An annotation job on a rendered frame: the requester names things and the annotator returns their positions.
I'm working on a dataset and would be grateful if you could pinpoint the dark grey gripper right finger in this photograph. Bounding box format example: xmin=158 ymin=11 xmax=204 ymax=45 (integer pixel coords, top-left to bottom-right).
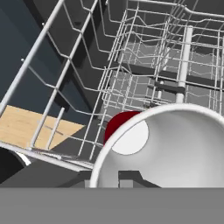
xmin=117 ymin=170 xmax=162 ymax=188

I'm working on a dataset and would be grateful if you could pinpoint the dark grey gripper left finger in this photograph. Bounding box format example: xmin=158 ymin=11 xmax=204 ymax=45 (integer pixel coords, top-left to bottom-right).
xmin=66 ymin=171 xmax=92 ymax=188

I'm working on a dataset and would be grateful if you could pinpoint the white bowl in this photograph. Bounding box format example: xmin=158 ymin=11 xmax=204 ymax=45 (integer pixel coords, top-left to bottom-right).
xmin=88 ymin=103 xmax=224 ymax=188

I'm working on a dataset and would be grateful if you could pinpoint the dark grey dishwasher door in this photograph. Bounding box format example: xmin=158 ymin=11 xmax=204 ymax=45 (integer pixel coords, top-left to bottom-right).
xmin=0 ymin=139 xmax=95 ymax=188

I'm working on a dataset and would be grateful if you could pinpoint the red cup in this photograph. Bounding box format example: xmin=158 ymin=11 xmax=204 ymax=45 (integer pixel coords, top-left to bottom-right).
xmin=103 ymin=110 xmax=144 ymax=146

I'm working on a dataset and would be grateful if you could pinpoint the white dishwasher spray tube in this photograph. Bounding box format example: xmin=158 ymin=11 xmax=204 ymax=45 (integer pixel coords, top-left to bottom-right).
xmin=174 ymin=25 xmax=194 ymax=105

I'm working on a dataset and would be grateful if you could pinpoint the dark grey dishwasher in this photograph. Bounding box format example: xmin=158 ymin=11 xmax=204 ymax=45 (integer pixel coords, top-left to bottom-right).
xmin=0 ymin=0 xmax=224 ymax=165

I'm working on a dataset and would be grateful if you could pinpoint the grey wire dishwasher rack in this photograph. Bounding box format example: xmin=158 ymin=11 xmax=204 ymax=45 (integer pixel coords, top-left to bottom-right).
xmin=0 ymin=0 xmax=130 ymax=173
xmin=78 ymin=0 xmax=224 ymax=163

